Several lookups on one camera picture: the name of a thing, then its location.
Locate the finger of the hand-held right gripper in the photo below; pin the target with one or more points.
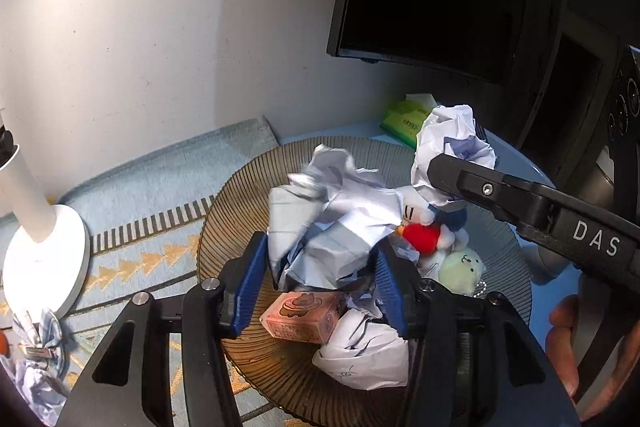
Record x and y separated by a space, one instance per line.
475 182
452 206

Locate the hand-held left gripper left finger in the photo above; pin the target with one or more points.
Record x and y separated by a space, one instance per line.
250 287

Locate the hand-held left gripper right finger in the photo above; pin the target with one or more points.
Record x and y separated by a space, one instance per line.
395 292

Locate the blue white plush toy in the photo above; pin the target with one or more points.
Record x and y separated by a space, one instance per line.
425 234

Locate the white paper ball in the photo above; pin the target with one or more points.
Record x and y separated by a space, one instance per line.
365 357
450 132

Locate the pink snack box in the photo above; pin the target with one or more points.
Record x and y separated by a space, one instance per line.
300 317

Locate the white green dango plush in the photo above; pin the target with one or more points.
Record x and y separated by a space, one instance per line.
462 264

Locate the large paper sheet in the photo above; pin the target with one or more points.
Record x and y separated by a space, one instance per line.
340 217

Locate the brown ribbed glass bowl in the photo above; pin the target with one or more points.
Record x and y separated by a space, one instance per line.
250 187

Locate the person's right hand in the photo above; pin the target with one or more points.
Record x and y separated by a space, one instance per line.
560 337

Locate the green tissue pack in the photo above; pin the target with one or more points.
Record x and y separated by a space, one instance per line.
400 119

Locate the patterned blue woven mat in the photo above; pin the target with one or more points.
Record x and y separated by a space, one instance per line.
150 187

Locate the white desk lamp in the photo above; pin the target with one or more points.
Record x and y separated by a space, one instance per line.
45 257

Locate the plaid blue white hair clip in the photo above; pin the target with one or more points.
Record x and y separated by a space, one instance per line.
37 334

